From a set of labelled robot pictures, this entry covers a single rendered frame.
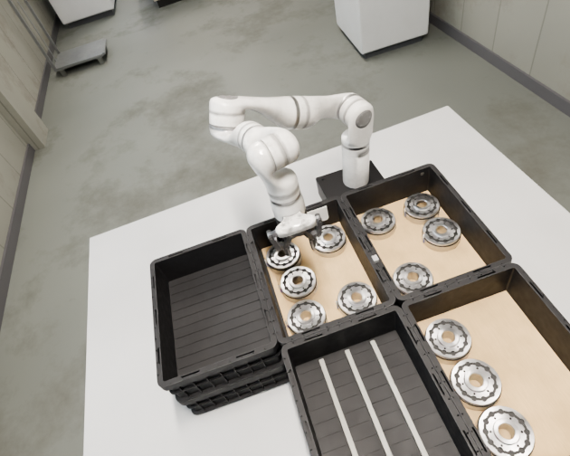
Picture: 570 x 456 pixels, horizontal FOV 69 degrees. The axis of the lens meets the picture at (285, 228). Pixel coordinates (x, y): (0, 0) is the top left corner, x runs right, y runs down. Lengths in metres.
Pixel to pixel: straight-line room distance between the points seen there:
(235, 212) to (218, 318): 0.55
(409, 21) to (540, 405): 3.19
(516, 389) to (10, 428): 2.21
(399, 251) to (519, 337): 0.37
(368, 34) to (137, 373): 3.06
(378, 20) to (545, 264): 2.66
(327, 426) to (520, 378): 0.44
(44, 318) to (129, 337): 1.37
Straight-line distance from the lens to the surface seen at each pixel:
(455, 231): 1.26
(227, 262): 1.32
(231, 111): 1.08
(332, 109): 1.31
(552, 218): 1.56
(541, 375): 1.12
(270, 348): 1.01
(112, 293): 1.62
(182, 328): 1.25
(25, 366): 2.70
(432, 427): 1.04
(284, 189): 0.86
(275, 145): 0.81
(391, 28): 3.77
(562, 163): 2.84
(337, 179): 1.53
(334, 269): 1.21
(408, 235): 1.28
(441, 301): 1.09
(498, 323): 1.15
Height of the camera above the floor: 1.83
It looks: 48 degrees down
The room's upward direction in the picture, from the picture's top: 18 degrees counter-clockwise
